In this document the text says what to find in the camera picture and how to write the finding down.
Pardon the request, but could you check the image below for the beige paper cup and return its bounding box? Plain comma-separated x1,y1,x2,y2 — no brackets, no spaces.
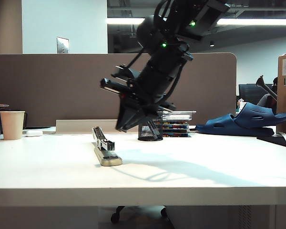
0,111,26,141

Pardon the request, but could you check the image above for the black grey handheld tool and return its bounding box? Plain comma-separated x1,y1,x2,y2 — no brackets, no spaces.
255,75,278,100

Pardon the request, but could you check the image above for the beige long-reach stapler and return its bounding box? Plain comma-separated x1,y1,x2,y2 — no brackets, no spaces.
91,126,123,167

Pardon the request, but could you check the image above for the blue rubber slipper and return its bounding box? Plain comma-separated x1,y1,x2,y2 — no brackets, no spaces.
233,103,286,130
195,114,275,137

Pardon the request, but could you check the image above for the black desk mat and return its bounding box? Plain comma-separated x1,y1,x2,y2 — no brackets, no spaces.
255,133,286,150

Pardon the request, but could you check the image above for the colourful book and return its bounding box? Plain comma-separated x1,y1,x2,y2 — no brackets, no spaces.
162,125,191,131
162,130,190,138
162,120,190,126

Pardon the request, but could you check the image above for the black computer monitor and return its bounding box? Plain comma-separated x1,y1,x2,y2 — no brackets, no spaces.
238,83,273,106

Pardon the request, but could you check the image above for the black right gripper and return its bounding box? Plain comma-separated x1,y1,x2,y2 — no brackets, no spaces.
100,59,182,133

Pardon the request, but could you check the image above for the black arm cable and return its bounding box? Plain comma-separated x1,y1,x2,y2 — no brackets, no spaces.
165,42,194,102

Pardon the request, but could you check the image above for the clear plastic case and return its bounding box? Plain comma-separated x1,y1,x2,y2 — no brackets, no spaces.
162,110,197,121

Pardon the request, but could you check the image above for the seated person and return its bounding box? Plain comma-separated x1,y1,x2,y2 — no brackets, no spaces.
256,76,279,114

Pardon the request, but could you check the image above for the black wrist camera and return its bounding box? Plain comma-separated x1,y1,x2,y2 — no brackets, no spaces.
111,63,141,84

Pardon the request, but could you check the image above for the metal wall plate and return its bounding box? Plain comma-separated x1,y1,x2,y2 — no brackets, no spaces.
56,37,71,55

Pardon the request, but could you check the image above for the brown desk partition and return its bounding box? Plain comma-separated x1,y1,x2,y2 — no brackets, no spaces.
0,52,237,135

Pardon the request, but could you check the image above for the beige cable tray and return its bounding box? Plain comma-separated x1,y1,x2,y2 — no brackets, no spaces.
55,119,139,135

